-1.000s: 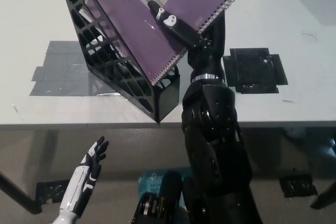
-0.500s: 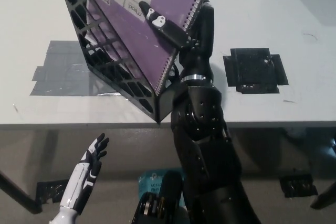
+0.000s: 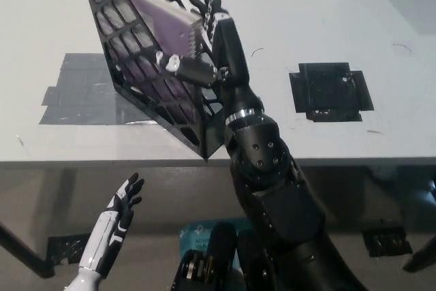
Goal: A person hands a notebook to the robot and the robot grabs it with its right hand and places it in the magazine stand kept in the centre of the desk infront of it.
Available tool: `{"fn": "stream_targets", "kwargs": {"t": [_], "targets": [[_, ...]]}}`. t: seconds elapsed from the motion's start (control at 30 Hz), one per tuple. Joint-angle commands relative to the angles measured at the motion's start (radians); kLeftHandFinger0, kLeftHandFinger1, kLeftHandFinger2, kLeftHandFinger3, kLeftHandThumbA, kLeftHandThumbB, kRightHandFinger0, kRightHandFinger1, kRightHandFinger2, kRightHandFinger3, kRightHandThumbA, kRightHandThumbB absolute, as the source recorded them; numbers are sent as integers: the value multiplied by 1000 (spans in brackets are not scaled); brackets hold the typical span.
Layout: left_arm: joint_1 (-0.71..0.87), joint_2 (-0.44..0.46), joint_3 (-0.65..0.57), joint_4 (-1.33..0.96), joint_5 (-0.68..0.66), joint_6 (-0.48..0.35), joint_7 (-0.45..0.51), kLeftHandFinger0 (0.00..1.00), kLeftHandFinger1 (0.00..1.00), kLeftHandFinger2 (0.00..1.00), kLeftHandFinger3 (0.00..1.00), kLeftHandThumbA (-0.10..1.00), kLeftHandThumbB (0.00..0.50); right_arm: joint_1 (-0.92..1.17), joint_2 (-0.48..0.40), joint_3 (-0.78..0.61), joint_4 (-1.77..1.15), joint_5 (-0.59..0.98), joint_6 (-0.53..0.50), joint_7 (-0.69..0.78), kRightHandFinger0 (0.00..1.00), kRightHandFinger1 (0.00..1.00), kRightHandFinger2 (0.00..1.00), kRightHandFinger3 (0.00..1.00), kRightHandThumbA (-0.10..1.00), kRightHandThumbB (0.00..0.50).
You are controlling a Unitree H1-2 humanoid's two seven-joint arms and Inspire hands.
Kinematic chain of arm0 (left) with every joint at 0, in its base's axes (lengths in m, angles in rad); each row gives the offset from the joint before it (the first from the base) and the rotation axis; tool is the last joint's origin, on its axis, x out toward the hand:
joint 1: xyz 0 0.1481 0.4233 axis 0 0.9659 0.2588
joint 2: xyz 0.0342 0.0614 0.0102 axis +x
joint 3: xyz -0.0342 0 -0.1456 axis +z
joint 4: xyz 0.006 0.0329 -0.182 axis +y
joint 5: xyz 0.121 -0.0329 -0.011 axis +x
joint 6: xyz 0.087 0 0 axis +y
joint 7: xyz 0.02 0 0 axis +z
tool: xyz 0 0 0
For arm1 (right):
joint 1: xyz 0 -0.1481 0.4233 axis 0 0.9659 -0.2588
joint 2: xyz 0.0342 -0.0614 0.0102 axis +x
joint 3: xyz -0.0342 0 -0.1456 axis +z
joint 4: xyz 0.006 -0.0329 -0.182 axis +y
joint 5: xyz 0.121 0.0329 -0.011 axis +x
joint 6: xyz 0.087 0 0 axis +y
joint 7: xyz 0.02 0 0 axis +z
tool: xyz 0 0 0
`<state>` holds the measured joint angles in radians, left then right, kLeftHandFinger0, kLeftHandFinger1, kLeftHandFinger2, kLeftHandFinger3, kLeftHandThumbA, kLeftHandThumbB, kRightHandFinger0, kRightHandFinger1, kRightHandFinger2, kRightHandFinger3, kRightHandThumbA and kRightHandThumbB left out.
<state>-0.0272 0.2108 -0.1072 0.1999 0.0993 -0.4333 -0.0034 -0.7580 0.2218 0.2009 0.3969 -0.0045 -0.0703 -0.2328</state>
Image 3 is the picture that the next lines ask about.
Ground grey tape patch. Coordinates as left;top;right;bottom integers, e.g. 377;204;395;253
37;52;165;126

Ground teal cardboard box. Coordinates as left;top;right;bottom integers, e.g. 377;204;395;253
177;217;253;269

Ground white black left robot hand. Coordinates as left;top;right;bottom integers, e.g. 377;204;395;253
78;172;145;277

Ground black tape square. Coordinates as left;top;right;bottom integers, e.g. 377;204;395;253
288;62;375;123

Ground black robot torso blocks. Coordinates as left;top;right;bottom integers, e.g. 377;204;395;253
172;221;274;291

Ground black table leg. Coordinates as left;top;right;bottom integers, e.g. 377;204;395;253
401;242;436;273
0;222;56;278

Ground black lattice magazine stand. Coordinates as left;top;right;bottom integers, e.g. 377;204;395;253
77;0;228;162

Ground purple spiral notebook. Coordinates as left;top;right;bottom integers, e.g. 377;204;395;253
87;0;206;125

